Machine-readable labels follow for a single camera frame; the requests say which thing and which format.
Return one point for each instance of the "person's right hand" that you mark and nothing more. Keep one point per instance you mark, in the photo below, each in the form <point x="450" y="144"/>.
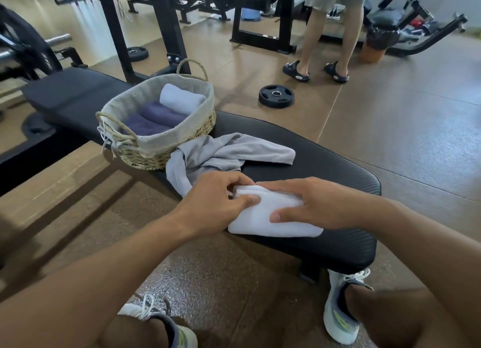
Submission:
<point x="338" y="206"/>

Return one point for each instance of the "person's left hand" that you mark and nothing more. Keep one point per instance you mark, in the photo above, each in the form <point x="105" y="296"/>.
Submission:
<point x="210" y="208"/>

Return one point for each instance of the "white towel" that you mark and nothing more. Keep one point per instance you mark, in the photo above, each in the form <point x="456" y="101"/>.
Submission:
<point x="263" y="223"/>
<point x="182" y="99"/>

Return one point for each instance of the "light grey towel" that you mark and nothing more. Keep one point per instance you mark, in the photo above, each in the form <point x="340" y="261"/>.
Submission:
<point x="233" y="150"/>

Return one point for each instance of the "woven basket with white liner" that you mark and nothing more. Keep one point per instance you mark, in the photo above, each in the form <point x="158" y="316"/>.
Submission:
<point x="139" y="96"/>

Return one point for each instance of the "person's right forearm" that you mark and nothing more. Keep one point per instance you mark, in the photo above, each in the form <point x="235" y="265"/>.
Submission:
<point x="439" y="253"/>

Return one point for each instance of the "person's left forearm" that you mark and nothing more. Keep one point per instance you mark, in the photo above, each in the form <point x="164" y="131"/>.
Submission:
<point x="86" y="287"/>

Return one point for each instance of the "person's right white shoe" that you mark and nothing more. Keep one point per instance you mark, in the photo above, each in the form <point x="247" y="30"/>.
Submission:
<point x="332" y="325"/>

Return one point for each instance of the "person's white shoe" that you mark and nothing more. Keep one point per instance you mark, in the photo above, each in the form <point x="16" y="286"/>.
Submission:
<point x="131" y="310"/>
<point x="332" y="325"/>

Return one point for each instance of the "person's right leg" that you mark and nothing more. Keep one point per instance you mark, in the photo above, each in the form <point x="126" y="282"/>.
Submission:
<point x="398" y="317"/>

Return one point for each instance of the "person's leg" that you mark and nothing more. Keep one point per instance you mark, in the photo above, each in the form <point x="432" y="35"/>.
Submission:
<point x="131" y="332"/>
<point x="398" y="317"/>

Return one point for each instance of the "person's left white shoe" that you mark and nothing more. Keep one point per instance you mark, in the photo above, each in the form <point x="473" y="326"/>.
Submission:
<point x="131" y="310"/>

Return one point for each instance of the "person's left leg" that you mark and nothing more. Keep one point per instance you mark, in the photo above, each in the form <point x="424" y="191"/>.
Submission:
<point x="131" y="332"/>

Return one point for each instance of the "black rubber weight plate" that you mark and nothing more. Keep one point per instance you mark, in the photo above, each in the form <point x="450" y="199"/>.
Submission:
<point x="142" y="56"/>
<point x="267" y="101"/>

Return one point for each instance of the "orange bin with black bag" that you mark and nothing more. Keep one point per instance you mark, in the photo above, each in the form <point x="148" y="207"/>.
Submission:
<point x="381" y="37"/>

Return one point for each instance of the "black padded weight bench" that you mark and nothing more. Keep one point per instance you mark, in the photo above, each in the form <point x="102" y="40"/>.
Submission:
<point x="67" y="92"/>

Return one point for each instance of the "black steel base beam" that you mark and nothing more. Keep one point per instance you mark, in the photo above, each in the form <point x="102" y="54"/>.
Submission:
<point x="30" y="163"/>

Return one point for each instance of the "black steel squat rack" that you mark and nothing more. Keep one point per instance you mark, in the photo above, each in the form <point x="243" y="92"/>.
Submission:
<point x="171" y="24"/>

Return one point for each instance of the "white power strip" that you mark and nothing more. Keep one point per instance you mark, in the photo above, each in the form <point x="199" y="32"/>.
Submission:
<point x="334" y="14"/>

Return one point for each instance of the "large black weight plate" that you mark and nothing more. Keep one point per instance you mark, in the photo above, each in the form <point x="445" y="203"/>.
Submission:
<point x="34" y="126"/>

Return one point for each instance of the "blue plastic container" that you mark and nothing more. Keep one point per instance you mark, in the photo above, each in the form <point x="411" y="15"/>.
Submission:
<point x="250" y="14"/>

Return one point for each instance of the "small red object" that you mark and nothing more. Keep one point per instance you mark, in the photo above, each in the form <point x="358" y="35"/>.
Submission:
<point x="416" y="22"/>

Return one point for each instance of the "black bumper plate white print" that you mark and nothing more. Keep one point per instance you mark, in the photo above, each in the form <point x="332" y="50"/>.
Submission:
<point x="34" y="47"/>

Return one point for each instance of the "black bench press frame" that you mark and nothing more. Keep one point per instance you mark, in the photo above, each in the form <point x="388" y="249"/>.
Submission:
<point x="287" y="20"/>

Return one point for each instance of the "black barbell stand frame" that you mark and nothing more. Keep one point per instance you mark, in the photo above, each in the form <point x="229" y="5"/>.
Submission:
<point x="73" y="56"/>

